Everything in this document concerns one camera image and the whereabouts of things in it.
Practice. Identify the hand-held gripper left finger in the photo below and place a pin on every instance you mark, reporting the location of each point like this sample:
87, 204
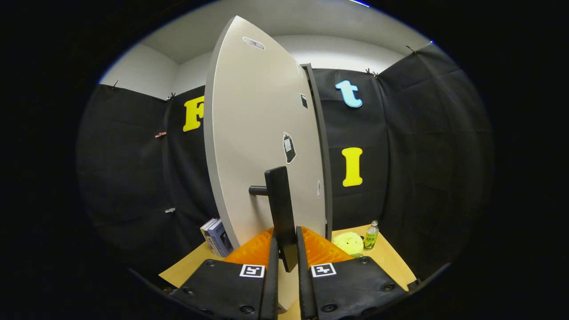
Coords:
270, 293

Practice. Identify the green label bottle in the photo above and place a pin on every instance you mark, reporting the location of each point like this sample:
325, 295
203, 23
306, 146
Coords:
370, 238

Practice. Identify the blue cover book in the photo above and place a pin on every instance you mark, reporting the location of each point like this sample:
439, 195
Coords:
221, 240

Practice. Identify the beige shoe cabinet door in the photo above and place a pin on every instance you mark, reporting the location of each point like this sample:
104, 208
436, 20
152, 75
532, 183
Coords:
249, 133

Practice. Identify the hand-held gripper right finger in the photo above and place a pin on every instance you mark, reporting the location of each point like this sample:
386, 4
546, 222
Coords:
304, 293

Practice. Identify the yellow plush pad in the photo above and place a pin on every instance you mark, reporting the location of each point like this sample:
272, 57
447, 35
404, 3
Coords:
348, 243

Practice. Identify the white spine book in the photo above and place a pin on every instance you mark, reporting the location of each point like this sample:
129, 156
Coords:
205, 229

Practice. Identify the grey shoe cabinet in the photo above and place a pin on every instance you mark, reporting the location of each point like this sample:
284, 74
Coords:
323, 146

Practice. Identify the black backdrop cloth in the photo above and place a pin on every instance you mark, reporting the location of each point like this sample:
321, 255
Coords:
422, 155

